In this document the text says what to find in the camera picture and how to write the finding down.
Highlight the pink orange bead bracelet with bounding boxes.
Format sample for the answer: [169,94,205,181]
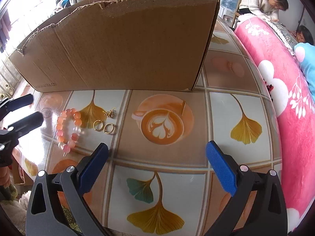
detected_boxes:
[56,108,83,157]

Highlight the gold ring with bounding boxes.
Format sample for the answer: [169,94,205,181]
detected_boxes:
[103,123,116,136]
[93,119,105,132]

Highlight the small gold bow charm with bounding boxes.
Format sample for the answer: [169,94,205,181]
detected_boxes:
[104,108,116,118]

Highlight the operator left hand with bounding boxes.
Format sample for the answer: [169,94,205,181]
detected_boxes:
[0,166,11,188]

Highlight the white fluffy robe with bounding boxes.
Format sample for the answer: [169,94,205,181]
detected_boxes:
[1,191,31,235]

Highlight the green fuzzy collar with button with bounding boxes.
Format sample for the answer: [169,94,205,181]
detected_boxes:
[0,183,18,201]

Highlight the pink floral blanket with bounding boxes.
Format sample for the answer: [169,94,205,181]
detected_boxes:
[234,14,314,232]

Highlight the patterned ginkgo coffee tablecloth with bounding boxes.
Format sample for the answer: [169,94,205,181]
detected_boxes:
[6,20,282,235]

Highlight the hanging clothes by window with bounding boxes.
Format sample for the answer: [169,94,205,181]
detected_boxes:
[55,0,71,12]

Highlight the brown cardboard box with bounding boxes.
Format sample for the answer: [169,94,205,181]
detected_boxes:
[10,0,220,93]

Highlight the seated child dark hair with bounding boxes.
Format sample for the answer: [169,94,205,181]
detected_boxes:
[295,25,314,45]

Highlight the wooden chair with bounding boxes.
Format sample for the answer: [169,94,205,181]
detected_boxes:
[232,0,241,29]

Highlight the water dispenser with bottle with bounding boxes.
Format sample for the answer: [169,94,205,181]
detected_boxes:
[218,0,239,27]

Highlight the woman in white sweater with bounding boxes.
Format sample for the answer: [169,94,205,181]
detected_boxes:
[238,0,289,22]

